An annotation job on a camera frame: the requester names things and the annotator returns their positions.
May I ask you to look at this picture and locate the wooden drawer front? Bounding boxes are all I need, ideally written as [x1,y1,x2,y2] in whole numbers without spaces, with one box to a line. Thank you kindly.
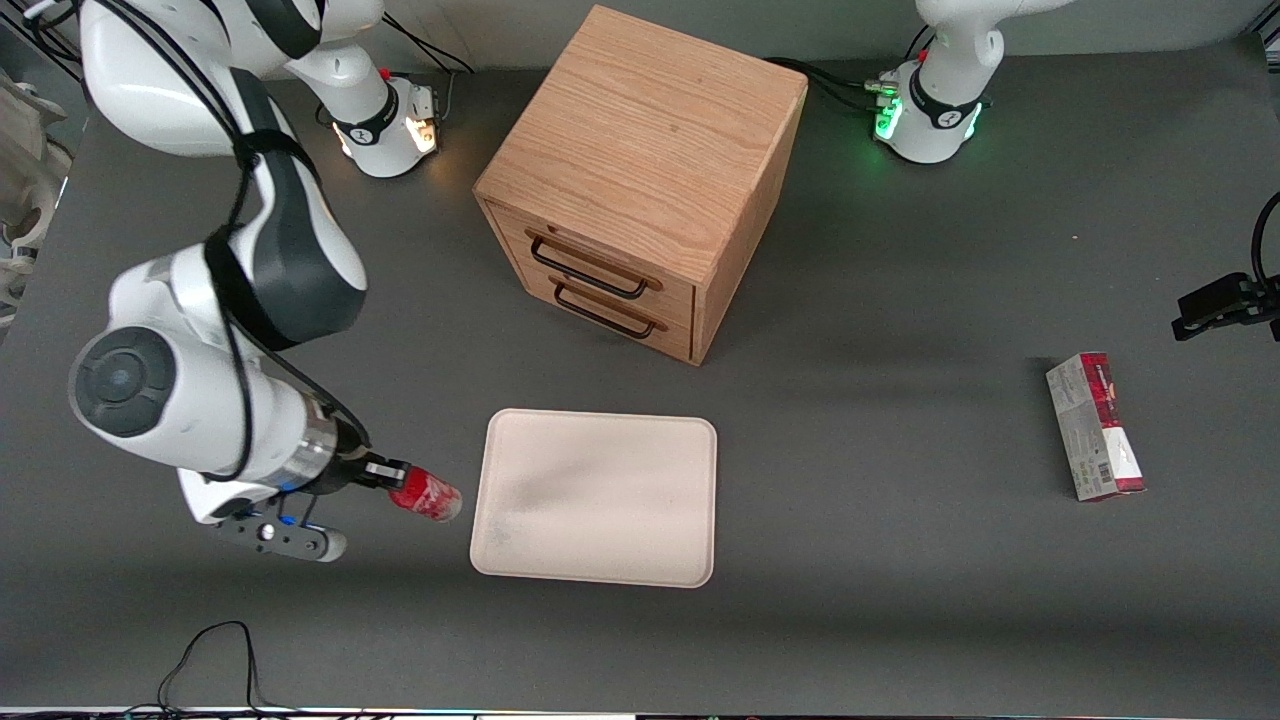
[525,265,697,363]
[495,205,698,326]

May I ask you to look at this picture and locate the wooden two-drawer cabinet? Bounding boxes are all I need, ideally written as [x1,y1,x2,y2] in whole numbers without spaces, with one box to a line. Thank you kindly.
[473,4,809,367]

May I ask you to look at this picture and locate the cream rectangular tray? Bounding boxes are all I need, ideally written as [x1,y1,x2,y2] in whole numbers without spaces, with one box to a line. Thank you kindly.
[469,408,719,589]

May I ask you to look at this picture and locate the black arm base cables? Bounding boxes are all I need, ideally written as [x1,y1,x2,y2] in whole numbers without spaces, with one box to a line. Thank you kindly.
[765,25,936,113]
[380,14,477,129]

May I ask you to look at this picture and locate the black left arm base cables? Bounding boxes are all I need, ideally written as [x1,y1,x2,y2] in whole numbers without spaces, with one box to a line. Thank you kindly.
[765,25,936,113]

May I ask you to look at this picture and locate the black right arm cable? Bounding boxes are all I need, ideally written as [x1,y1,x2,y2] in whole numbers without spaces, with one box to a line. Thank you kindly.
[20,0,373,483]

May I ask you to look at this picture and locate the black right arm base cables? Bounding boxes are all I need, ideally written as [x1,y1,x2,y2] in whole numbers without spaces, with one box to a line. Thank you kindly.
[380,14,477,129]

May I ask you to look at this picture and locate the thin black looped cable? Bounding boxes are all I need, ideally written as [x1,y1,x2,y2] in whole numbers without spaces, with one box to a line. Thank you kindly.
[125,621,301,719]

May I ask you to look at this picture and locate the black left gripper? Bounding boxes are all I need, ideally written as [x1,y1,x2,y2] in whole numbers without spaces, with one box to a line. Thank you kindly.
[1172,271,1280,343]

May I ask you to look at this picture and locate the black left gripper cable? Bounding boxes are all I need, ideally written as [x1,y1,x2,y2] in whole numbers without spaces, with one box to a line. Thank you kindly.
[1252,190,1280,293]

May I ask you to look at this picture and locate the red coke bottle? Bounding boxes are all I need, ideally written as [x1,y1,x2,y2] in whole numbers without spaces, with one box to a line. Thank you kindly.
[388,467,463,523]

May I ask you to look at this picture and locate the red grey cardboard box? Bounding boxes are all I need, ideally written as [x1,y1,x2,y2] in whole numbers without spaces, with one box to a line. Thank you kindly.
[1045,351,1147,503]

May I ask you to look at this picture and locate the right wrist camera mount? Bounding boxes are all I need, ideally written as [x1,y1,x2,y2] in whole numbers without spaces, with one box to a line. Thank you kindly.
[215,505,348,563]

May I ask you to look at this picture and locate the black metal drawer handle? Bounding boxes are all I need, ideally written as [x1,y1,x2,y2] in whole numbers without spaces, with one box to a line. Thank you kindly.
[525,228,665,300]
[550,277,669,340]

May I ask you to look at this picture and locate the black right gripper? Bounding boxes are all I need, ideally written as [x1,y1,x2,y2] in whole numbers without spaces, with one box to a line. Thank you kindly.
[310,444,413,498]

